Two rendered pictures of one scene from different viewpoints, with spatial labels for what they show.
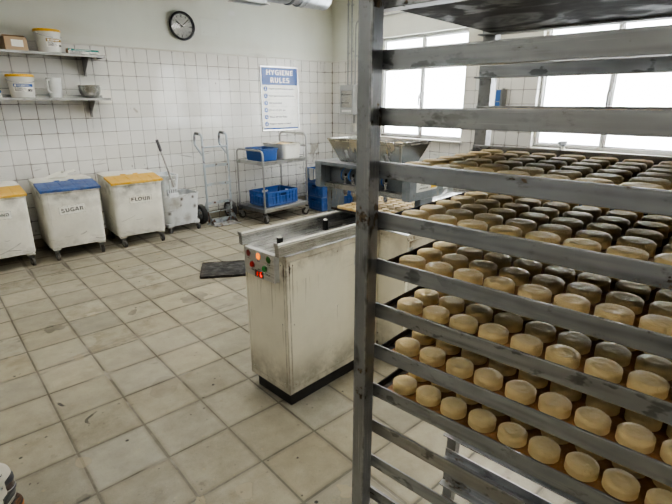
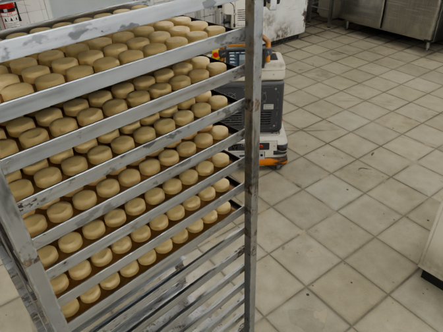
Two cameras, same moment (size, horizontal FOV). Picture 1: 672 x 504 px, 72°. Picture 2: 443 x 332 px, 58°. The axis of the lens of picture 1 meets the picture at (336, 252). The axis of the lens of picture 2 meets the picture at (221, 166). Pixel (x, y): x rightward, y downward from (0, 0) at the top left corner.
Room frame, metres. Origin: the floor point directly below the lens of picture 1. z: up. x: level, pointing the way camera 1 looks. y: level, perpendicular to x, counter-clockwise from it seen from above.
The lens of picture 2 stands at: (1.17, -1.29, 1.78)
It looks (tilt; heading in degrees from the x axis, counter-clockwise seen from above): 35 degrees down; 96
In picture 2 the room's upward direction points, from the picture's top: 2 degrees counter-clockwise
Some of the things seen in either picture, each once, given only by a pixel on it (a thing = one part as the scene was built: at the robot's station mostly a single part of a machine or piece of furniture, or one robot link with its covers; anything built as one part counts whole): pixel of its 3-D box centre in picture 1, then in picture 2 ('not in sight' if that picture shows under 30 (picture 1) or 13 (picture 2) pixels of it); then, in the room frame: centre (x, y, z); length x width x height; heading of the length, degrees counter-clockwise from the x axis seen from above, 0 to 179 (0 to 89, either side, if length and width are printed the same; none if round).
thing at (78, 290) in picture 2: not in sight; (161, 233); (0.93, -0.56, 1.05); 0.64 x 0.03 x 0.03; 48
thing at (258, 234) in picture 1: (369, 207); not in sight; (2.94, -0.22, 0.87); 2.01 x 0.03 x 0.07; 136
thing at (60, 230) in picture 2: not in sight; (153, 178); (0.93, -0.56, 1.23); 0.64 x 0.03 x 0.03; 48
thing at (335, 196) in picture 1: (376, 191); not in sight; (2.76, -0.24, 1.01); 0.72 x 0.33 x 0.34; 46
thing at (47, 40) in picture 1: (48, 41); not in sight; (4.98, 2.83, 2.09); 0.25 x 0.24 x 0.21; 42
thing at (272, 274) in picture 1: (261, 263); not in sight; (2.14, 0.37, 0.77); 0.24 x 0.04 x 0.14; 46
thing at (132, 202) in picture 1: (133, 206); not in sight; (5.17, 2.31, 0.38); 0.64 x 0.54 x 0.77; 39
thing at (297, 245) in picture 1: (405, 214); not in sight; (2.74, -0.42, 0.87); 2.01 x 0.03 x 0.07; 136
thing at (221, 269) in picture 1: (233, 267); not in sight; (4.15, 0.98, 0.02); 0.60 x 0.40 x 0.03; 102
